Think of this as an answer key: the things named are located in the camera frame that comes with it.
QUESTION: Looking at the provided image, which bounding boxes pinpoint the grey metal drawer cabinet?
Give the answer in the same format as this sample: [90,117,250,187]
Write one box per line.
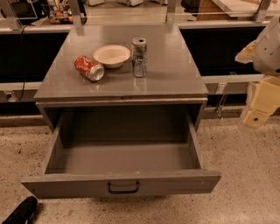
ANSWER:
[33,24,210,133]

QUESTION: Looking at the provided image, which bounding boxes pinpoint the black shoe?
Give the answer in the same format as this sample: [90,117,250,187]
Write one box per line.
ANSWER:
[2,196,38,224]

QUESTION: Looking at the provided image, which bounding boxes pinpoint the white paper bowl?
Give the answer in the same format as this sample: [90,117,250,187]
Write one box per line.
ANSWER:
[94,45,130,68]

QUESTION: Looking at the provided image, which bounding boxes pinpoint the colourful snack packages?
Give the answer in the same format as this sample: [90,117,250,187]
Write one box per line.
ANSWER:
[47,0,73,25]

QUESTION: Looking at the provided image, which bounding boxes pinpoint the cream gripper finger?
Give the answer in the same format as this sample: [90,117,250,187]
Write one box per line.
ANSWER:
[241,76,280,130]

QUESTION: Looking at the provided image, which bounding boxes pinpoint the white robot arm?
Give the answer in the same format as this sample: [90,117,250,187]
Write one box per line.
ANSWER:
[234,16,280,130]

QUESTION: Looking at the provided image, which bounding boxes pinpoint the wall power outlet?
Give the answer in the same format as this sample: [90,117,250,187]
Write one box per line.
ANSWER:
[5,92,15,102]

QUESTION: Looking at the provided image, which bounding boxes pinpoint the black top drawer handle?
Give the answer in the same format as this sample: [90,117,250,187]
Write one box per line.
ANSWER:
[107,181,140,195]

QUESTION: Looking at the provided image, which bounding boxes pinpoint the red soda can lying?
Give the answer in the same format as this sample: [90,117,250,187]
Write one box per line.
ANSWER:
[74,56,105,82]

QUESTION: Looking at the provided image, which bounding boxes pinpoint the metal bracket on rail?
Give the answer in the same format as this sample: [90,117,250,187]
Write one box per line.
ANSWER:
[215,82,228,120]

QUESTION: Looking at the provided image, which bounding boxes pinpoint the black cable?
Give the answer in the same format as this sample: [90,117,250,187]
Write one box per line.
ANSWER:
[16,24,32,102]

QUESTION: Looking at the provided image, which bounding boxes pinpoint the grey top drawer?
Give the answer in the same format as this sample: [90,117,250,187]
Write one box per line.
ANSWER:
[21,107,221,199]

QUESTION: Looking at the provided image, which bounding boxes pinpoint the silver tall can upright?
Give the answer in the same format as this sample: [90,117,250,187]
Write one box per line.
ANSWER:
[131,38,147,78]

